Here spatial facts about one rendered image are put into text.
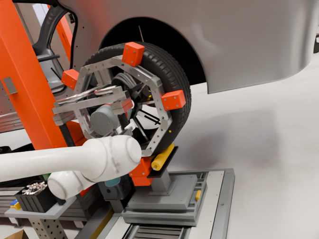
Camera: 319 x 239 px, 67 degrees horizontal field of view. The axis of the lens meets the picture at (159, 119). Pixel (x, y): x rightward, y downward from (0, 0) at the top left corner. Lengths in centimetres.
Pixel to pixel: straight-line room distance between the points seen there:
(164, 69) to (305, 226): 112
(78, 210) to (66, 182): 117
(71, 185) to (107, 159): 15
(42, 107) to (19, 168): 97
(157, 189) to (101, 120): 68
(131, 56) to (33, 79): 62
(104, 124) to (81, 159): 58
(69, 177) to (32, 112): 85
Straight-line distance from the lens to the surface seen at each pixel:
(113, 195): 170
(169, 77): 120
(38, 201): 152
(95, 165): 62
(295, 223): 163
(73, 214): 195
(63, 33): 487
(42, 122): 151
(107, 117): 114
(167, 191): 162
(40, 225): 171
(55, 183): 74
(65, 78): 141
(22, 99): 155
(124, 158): 61
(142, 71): 117
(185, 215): 151
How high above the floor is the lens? 112
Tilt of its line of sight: 17 degrees down
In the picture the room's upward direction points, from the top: 17 degrees counter-clockwise
